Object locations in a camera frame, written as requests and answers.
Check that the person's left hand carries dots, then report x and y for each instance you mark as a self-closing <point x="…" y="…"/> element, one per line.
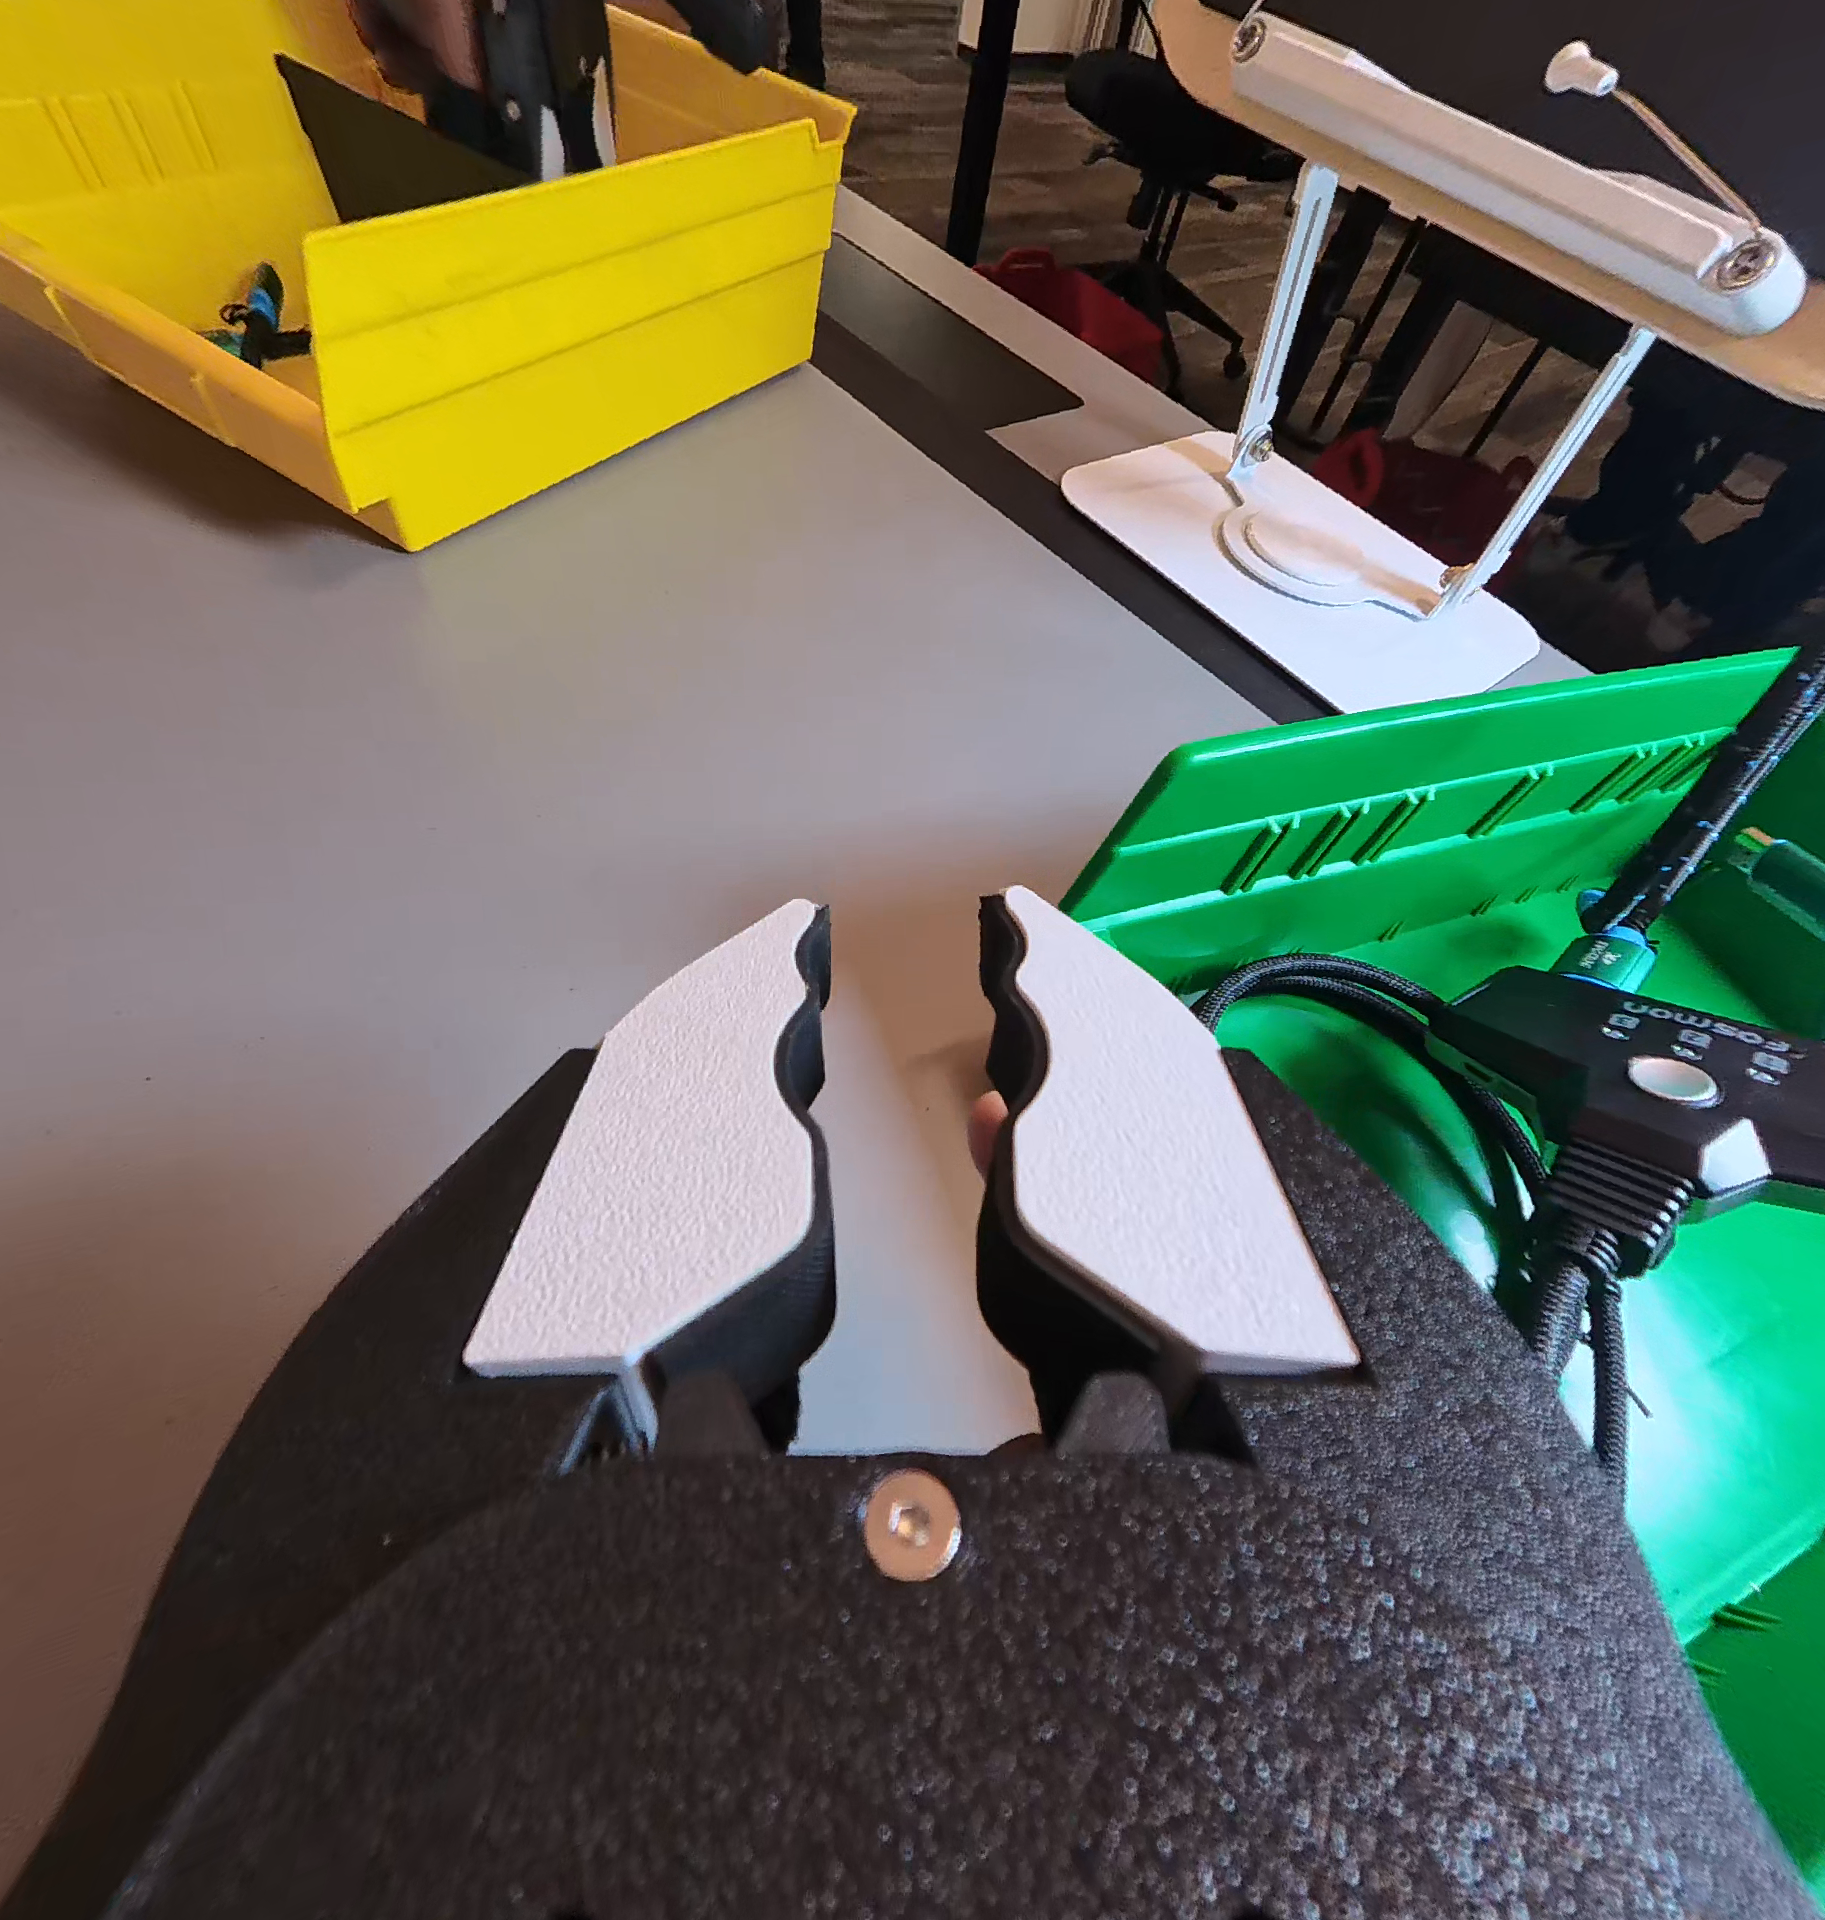
<point x="403" y="37"/>

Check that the black office chair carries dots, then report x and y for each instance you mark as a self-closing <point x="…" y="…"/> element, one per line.
<point x="1169" y="136"/>

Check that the white tipped pin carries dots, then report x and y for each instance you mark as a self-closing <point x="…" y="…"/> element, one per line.
<point x="1581" y="68"/>

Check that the black HDMI switch box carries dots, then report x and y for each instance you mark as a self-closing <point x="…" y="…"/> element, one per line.
<point x="1662" y="1051"/>

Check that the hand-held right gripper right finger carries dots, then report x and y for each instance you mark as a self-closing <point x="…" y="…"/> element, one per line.
<point x="1169" y="1187"/>

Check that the yellow plastic bin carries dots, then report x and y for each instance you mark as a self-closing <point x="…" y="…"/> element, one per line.
<point x="552" y="331"/>

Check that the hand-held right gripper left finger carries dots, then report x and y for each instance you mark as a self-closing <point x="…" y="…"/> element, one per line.
<point x="657" y="1187"/>

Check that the green plastic bin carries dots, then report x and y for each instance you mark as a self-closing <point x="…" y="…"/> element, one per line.
<point x="1364" y="798"/>

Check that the red chair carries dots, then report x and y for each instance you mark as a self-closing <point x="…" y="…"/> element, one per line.
<point x="1077" y="310"/>

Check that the black bin divider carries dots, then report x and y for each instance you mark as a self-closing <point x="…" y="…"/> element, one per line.
<point x="372" y="152"/>

